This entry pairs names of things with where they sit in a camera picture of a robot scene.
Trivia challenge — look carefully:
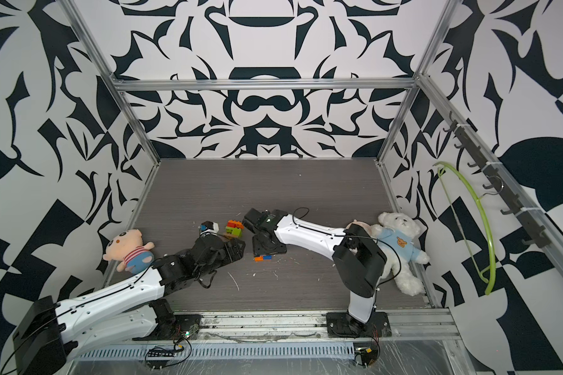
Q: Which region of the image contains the long green lego brick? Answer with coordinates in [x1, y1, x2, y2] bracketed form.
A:
[226, 227, 242, 238]

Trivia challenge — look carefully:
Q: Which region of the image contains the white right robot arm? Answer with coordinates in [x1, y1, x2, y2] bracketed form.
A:
[242, 209, 387, 324]

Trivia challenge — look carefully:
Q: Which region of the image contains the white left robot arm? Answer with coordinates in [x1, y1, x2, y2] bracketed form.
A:
[11, 233, 246, 374]

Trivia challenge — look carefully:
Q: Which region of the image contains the pink pig plush toy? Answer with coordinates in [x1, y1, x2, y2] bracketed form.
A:
[103, 229, 155, 274]

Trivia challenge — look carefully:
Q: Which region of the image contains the white teddy bear plush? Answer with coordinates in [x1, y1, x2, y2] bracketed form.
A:
[371, 212, 430, 296]

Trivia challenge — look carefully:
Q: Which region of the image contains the green plastic hoop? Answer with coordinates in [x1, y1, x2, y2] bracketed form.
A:
[433, 161, 497, 295]

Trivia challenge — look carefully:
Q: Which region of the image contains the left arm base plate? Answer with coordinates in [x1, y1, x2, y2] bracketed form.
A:
[133, 314, 203, 342]

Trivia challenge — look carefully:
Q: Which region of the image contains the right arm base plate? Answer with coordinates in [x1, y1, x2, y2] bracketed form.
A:
[325, 312, 393, 338]

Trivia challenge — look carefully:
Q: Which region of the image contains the white cable duct strip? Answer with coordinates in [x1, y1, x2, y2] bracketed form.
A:
[79, 342, 355, 361]

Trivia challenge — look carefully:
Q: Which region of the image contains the aluminium cage frame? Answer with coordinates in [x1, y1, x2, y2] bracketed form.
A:
[55, 0, 563, 375]

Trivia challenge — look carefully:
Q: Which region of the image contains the black wall hook rack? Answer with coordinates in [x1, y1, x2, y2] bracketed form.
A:
[445, 112, 552, 248]

